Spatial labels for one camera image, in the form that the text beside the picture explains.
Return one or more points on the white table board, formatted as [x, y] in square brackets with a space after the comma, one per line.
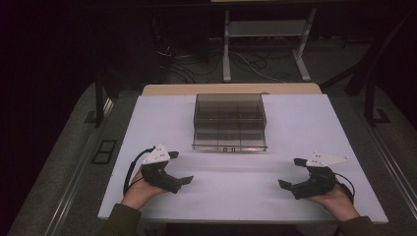
[236, 193]

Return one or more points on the person's right hand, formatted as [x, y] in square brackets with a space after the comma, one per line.
[339, 203]

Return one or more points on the black floor socket frame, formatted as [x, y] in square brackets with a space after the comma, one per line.
[104, 151]

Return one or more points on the clear plastic drawer organiser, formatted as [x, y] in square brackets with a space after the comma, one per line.
[229, 124]

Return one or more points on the white metal stand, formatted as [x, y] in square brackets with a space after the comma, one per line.
[267, 29]

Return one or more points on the black metal stand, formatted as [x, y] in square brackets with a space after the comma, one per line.
[99, 98]
[370, 101]

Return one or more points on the wooden table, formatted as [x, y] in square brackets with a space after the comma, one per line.
[229, 89]

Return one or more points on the metal floor rail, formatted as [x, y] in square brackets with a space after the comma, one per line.
[396, 167]
[70, 193]

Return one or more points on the person's left hand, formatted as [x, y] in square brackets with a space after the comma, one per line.
[139, 193]

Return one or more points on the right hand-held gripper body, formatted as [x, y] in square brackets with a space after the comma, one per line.
[319, 183]

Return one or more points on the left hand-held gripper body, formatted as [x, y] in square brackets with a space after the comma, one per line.
[156, 156]

